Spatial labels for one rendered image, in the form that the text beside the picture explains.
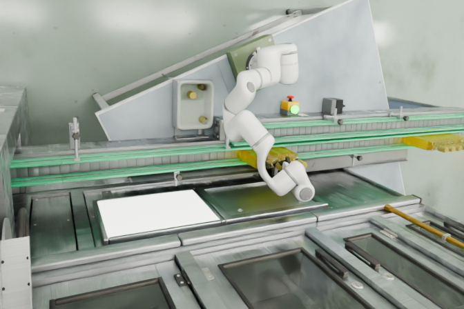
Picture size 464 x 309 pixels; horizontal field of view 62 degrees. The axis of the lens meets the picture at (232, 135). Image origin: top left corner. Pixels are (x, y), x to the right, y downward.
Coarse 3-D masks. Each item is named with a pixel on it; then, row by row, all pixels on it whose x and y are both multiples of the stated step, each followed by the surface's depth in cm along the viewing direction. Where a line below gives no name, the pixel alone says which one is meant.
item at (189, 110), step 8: (184, 88) 182; (192, 88) 183; (208, 88) 183; (184, 96) 183; (200, 96) 186; (208, 96) 184; (184, 104) 184; (192, 104) 185; (200, 104) 187; (208, 104) 185; (184, 112) 185; (192, 112) 186; (200, 112) 188; (208, 112) 185; (184, 120) 186; (192, 120) 187; (208, 120) 186; (184, 128) 179; (192, 128) 181; (200, 128) 182
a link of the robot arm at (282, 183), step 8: (264, 136) 138; (256, 144) 138; (264, 144) 138; (272, 144) 139; (256, 152) 141; (264, 152) 138; (264, 160) 138; (264, 168) 139; (264, 176) 138; (280, 176) 139; (288, 176) 138; (272, 184) 138; (280, 184) 138; (288, 184) 138; (296, 184) 139; (280, 192) 138
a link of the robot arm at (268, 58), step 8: (264, 48) 154; (272, 48) 154; (280, 48) 155; (288, 48) 158; (296, 48) 161; (256, 56) 157; (264, 56) 153; (272, 56) 153; (280, 56) 157; (264, 64) 154; (272, 64) 154; (264, 72) 153; (272, 72) 155; (280, 72) 158; (264, 80) 153; (272, 80) 156
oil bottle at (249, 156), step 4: (240, 152) 185; (244, 152) 181; (248, 152) 178; (252, 152) 177; (240, 156) 185; (244, 156) 181; (248, 156) 178; (252, 156) 174; (256, 156) 172; (244, 160) 181; (248, 160) 178; (252, 160) 174; (256, 160) 171; (252, 164) 175; (256, 164) 171
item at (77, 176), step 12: (396, 144) 232; (300, 156) 198; (312, 156) 199; (324, 156) 202; (132, 168) 167; (144, 168) 168; (156, 168) 169; (168, 168) 169; (180, 168) 170; (192, 168) 172; (204, 168) 174; (12, 180) 148; (24, 180) 149; (36, 180) 149; (48, 180) 149; (60, 180) 150; (72, 180) 151; (84, 180) 153
